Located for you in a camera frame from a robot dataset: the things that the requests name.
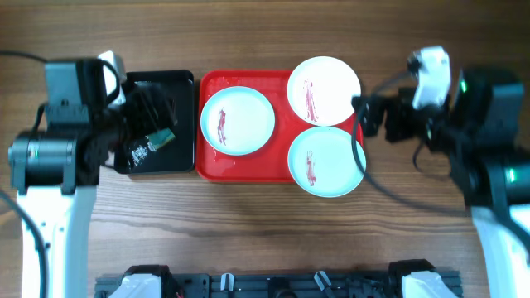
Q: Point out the light blue plate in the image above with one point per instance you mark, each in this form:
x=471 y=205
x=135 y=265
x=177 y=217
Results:
x=321 y=161
x=237 y=121

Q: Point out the green yellow sponge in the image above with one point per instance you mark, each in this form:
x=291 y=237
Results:
x=159 y=139

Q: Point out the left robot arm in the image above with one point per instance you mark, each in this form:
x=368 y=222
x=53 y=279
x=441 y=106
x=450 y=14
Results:
x=56 y=171

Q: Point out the white plate top right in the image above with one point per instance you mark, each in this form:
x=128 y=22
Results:
x=320 y=90

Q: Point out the red plastic tray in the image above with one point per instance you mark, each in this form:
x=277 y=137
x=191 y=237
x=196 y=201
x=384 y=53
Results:
x=269 y=163

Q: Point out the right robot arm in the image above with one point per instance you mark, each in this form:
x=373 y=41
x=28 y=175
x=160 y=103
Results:
x=478 y=135

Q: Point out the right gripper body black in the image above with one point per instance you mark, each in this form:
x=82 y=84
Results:
x=426 y=123

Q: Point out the black plastic tray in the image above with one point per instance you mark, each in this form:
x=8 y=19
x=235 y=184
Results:
x=178 y=155

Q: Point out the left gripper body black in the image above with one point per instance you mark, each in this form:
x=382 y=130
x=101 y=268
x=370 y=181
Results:
x=138 y=117

